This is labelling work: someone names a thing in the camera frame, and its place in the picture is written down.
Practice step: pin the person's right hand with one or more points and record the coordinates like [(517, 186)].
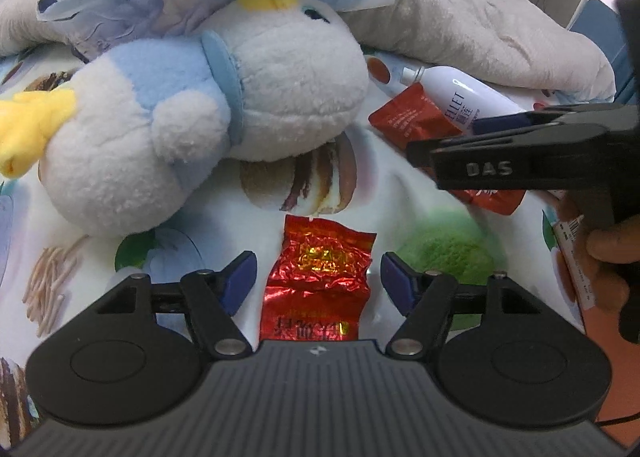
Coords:
[(607, 262)]

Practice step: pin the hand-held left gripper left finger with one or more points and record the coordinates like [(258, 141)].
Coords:
[(240, 282)]

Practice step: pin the grey duvet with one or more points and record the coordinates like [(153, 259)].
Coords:
[(475, 27)]

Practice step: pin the blue chair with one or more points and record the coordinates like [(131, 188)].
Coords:
[(595, 27)]

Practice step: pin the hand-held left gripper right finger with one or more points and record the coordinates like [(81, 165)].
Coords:
[(400, 282)]

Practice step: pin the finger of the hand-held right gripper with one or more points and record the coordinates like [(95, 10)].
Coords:
[(420, 154), (505, 124)]

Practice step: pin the white and red snack packet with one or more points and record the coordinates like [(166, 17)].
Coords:
[(570, 249)]

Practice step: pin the white and blue plush duck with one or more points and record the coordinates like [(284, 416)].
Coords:
[(200, 102)]

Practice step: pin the pink cardboard box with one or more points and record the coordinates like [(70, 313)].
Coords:
[(600, 352)]

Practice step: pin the red foil snack packet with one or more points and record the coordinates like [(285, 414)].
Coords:
[(320, 262)]

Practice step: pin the white spray bottle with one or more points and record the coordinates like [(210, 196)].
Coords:
[(450, 92)]

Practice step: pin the printed bed sheet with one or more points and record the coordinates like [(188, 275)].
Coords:
[(375, 207)]

